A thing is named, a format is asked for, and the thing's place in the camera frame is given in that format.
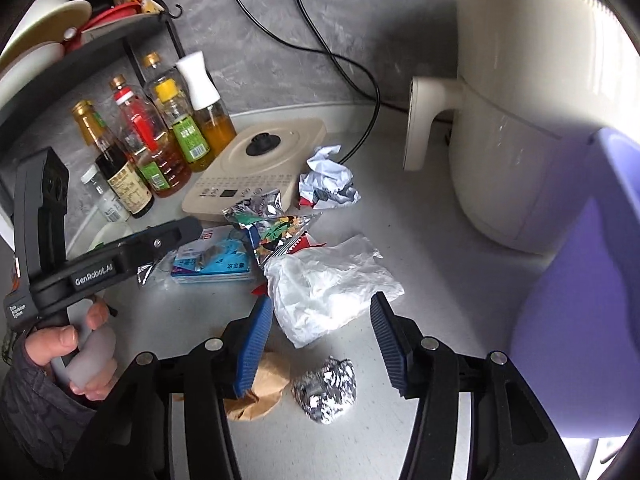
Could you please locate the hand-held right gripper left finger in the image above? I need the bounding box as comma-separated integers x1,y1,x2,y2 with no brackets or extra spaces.
69,295,275,480

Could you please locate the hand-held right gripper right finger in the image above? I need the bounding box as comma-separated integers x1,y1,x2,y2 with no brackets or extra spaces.
369,291,582,480

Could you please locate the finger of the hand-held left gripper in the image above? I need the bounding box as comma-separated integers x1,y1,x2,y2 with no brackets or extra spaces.
119,216,204,267

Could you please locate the brown paper bag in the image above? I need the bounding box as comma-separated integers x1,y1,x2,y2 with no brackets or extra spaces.
224,351,292,423

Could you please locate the blue white booklet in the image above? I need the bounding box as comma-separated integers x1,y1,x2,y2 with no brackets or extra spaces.
170,226,257,286

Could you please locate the foil ball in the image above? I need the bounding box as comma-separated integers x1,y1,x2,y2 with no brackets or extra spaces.
291,356,358,425

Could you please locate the silver foil snack wrapper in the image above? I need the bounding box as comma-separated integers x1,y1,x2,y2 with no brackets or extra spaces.
222,187,285,233

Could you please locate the white plastic bag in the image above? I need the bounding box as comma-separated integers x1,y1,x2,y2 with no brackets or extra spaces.
263,234,405,350

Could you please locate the colourful printed snack wrapper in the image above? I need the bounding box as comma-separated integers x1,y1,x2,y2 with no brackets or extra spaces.
247,211,327,269

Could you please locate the white paper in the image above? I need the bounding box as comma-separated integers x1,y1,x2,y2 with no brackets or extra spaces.
298,145,362,210

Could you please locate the purple plastic bin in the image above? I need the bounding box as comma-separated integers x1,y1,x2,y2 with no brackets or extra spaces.
509,127,640,442

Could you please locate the person's left forearm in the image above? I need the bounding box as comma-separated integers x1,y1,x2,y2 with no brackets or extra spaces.
0,332,118,472

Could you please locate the person's left hand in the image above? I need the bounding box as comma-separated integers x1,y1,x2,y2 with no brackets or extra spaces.
23,300,120,403

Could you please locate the dark soy sauce bottle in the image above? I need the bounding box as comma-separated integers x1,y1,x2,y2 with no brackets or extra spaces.
71,101,155,219

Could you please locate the small clear jar white lid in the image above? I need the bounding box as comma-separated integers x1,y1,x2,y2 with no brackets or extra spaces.
81,164,132,224

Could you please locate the red cap oil bottle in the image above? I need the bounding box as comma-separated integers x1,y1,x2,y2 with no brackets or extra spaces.
112,89,193,199

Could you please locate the yellow cap green label bottle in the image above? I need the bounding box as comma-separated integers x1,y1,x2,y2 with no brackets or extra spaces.
152,80,211,166

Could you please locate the white top oil dispenser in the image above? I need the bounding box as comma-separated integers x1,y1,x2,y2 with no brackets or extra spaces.
175,51,237,159

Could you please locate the cream blender base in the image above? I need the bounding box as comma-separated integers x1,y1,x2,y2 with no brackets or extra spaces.
181,118,328,222

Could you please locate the small white bowl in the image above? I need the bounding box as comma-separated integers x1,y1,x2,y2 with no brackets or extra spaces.
0,42,66,111

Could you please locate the black shelf rack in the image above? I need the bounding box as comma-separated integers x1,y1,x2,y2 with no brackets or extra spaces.
0,4,187,153

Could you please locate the large white bowl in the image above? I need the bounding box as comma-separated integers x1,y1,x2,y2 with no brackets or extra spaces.
0,0,94,77

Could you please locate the red plastic lid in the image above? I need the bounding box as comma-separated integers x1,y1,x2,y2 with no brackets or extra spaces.
64,2,144,54

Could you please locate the white air fryer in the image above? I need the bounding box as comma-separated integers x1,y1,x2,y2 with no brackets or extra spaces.
402,0,627,257

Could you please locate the black induction cooker cable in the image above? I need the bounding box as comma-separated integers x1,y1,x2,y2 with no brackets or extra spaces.
219,0,381,164

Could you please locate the black air fryer cable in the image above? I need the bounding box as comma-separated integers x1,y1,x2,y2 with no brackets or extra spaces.
272,0,453,116

